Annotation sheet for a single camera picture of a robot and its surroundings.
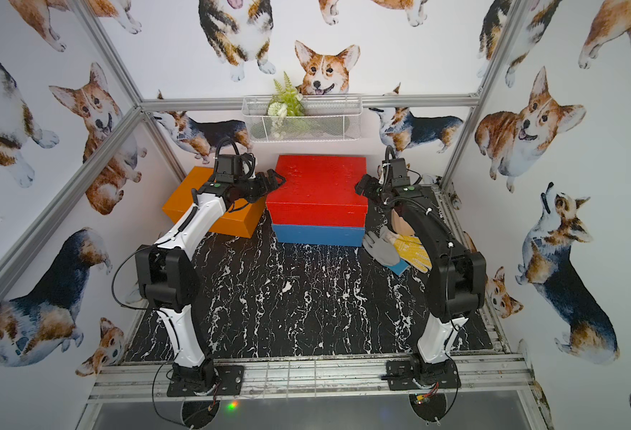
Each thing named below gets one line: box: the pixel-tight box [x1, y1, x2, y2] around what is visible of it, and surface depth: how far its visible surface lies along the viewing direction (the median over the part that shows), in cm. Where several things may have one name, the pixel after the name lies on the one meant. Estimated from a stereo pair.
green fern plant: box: [267, 70, 306, 129], surface depth 85 cm
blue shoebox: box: [271, 223, 366, 247], surface depth 98 cm
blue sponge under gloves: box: [385, 258, 410, 276], surface depth 97 cm
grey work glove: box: [362, 225, 400, 267], surface depth 102 cm
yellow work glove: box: [391, 233, 433, 274], surface depth 102 cm
